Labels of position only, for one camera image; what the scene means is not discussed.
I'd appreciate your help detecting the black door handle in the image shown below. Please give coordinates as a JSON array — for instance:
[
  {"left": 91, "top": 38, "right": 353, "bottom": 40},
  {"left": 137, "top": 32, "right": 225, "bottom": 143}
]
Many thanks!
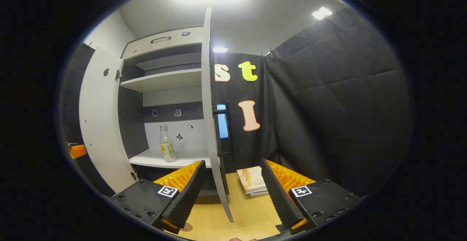
[{"left": 212, "top": 101, "right": 235, "bottom": 158}]

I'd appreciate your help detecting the white book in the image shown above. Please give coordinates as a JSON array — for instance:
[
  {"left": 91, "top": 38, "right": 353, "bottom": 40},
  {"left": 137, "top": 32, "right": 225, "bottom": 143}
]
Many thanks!
[{"left": 243, "top": 188, "right": 270, "bottom": 197}]

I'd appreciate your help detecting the white cabinet door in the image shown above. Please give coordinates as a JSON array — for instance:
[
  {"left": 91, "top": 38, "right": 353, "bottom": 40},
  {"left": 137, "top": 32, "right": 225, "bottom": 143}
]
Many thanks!
[
  {"left": 201, "top": 7, "right": 235, "bottom": 223},
  {"left": 78, "top": 46, "right": 137, "bottom": 194}
]

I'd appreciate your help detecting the clear glass bottle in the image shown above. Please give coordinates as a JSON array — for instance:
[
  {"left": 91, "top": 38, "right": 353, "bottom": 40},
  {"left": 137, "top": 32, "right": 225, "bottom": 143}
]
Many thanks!
[{"left": 159, "top": 125, "right": 177, "bottom": 163}]

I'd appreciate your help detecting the white and grey cabinet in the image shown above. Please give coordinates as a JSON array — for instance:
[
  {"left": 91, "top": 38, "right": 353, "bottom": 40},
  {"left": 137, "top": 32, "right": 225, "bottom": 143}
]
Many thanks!
[{"left": 117, "top": 26, "right": 219, "bottom": 198}]

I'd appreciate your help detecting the black backdrop cloth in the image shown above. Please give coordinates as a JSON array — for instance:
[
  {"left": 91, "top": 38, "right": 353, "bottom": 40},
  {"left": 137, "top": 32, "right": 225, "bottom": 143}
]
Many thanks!
[{"left": 60, "top": 6, "right": 414, "bottom": 198}]

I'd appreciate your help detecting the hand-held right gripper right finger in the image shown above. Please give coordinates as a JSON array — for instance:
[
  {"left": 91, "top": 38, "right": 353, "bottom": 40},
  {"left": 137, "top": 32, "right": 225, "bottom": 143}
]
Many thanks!
[{"left": 260, "top": 158, "right": 362, "bottom": 235}]

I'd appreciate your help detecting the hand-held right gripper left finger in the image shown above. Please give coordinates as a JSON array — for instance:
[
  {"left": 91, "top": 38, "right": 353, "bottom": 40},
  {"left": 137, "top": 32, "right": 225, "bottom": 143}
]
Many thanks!
[{"left": 109, "top": 160, "right": 207, "bottom": 235}]

